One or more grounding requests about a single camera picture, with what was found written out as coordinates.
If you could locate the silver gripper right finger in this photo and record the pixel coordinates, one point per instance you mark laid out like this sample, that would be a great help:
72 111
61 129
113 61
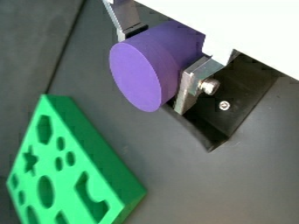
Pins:
196 82

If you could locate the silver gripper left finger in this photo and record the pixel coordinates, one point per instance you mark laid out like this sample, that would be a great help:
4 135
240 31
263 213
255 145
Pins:
124 16

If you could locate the purple cylinder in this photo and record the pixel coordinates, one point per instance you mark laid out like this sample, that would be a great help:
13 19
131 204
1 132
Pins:
145 63

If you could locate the black curved cradle stand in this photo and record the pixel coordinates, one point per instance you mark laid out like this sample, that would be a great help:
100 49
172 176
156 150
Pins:
216 115

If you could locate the green foam shape-sorter block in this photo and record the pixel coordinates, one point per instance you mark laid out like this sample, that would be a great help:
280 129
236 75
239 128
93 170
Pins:
68 179

